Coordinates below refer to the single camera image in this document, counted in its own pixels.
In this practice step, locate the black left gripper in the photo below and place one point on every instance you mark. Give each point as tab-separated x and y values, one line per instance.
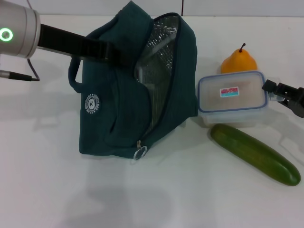
61	40

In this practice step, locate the dark teal insulated lunch bag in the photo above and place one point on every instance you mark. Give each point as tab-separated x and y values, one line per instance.
107	123

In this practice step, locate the green cucumber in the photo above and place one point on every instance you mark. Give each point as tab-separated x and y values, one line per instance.
256	154

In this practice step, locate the orange yellow pear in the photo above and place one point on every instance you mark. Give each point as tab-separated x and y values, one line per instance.
238	63

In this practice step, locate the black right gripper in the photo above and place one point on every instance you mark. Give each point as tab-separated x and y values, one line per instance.
299	102

